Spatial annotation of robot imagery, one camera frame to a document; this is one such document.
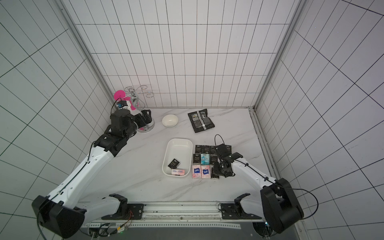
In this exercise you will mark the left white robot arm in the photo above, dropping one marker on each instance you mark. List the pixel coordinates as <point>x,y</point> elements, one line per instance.
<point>58,212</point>

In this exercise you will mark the black Face tissue pack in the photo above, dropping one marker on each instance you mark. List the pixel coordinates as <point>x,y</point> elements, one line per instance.
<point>199,149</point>

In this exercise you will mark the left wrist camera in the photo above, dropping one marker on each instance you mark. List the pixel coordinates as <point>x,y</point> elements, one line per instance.
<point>123,104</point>

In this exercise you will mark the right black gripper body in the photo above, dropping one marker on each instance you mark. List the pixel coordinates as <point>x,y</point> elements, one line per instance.
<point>219,169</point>

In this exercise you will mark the black tissue multipack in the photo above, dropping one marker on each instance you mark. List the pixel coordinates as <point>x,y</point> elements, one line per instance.
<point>200,121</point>

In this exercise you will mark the chrome cup stand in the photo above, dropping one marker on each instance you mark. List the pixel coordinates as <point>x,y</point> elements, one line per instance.
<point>138,108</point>

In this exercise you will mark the pink cup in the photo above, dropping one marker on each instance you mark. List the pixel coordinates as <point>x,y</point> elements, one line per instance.
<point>121,95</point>

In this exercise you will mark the pink blue tissue pack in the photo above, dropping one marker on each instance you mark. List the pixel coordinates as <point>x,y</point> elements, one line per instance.
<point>196,171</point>

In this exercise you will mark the white storage box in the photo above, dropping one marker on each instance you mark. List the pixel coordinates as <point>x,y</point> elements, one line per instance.
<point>182,151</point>

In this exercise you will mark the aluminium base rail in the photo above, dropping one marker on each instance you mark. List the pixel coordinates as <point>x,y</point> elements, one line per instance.
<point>167,214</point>

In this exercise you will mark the teal tissue pack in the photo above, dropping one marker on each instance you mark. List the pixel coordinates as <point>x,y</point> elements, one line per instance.
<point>205,159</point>

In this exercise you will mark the lower pink blue pack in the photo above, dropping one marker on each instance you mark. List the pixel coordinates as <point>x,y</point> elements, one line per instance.
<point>178,172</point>

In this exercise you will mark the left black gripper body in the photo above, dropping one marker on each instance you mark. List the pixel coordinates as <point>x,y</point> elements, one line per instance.
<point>137,122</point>

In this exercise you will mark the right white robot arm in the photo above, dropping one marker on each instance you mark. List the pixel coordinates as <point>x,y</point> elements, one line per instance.
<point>267,192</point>

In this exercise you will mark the white bowl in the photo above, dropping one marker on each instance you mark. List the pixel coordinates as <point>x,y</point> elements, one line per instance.
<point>170,121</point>

